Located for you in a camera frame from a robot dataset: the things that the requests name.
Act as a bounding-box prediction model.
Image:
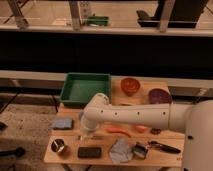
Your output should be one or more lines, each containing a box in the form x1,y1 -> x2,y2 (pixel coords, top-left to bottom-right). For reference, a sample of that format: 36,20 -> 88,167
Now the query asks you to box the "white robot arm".
81,93 -> 213,171

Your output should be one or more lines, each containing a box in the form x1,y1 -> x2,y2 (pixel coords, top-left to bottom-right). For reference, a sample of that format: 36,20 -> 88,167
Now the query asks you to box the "red bowl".
121,77 -> 140,96

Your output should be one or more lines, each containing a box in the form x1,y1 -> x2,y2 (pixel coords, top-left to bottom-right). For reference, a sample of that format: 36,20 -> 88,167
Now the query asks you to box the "purple bowl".
148,88 -> 172,104

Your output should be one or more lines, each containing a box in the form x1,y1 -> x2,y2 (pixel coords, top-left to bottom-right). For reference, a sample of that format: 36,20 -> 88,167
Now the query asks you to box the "green plastic tray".
60,72 -> 111,107

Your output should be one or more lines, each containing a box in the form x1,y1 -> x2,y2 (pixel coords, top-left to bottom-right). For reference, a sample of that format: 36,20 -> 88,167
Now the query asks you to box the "orange carrot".
105,127 -> 131,137

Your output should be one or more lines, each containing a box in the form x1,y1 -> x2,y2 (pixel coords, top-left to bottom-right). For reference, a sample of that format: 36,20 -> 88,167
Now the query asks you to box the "orange yellow fruit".
135,125 -> 148,133

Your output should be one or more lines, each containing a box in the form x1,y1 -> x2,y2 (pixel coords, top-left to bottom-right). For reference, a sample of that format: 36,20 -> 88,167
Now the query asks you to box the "blue sponge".
52,118 -> 73,130

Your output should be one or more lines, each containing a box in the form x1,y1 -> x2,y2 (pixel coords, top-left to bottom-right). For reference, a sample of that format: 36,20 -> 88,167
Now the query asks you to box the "green box on shelf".
86,15 -> 109,26

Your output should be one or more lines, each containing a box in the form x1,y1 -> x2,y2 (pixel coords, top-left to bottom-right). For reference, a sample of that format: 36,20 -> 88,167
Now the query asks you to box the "dark red chili strip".
150,128 -> 162,135

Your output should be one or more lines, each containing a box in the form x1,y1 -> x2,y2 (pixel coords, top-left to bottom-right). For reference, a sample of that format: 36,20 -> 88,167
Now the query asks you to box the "grey crumpled cloth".
109,139 -> 133,164

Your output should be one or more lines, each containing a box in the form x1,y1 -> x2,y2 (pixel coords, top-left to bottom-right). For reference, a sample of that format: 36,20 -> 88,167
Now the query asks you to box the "black rectangular sponge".
78,147 -> 102,158

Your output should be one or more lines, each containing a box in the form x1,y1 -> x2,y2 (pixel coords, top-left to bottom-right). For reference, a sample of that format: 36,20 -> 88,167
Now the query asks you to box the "black metal clip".
132,142 -> 148,159

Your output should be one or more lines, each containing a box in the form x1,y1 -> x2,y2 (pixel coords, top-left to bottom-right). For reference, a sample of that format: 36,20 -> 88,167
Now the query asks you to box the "small metal cup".
51,139 -> 65,154

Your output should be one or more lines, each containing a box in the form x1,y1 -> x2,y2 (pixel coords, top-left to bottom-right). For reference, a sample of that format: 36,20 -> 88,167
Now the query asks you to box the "black object on shelf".
136,0 -> 209,28

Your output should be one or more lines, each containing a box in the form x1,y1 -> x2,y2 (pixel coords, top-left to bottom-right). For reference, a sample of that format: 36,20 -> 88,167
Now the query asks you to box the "black handled peeler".
148,141 -> 181,154

